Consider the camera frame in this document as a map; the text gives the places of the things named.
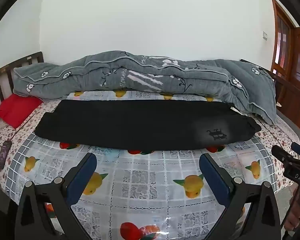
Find dark remote control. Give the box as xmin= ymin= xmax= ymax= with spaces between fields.
xmin=0 ymin=141 xmax=12 ymax=169

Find person's right hand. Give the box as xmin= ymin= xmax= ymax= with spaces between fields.
xmin=284 ymin=205 xmax=300 ymax=230

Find black pants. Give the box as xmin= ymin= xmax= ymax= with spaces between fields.
xmin=34 ymin=99 xmax=262 ymax=151

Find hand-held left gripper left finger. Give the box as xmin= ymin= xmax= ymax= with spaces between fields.
xmin=14 ymin=152 xmax=98 ymax=240

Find floral bed sheet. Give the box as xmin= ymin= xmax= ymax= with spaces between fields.
xmin=0 ymin=100 xmax=300 ymax=198

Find red pillow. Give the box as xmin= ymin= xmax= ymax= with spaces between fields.
xmin=0 ymin=94 xmax=43 ymax=128

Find grey bed frame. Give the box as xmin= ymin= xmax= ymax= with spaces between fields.
xmin=276 ymin=110 xmax=300 ymax=143

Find grey floral quilt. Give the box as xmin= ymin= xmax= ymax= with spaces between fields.
xmin=12 ymin=51 xmax=278 ymax=126

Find fruit-printed plastic sheet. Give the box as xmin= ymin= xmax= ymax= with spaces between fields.
xmin=5 ymin=90 xmax=280 ymax=240

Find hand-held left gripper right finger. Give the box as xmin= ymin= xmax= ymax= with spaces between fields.
xmin=199 ymin=152 xmax=283 ymax=240

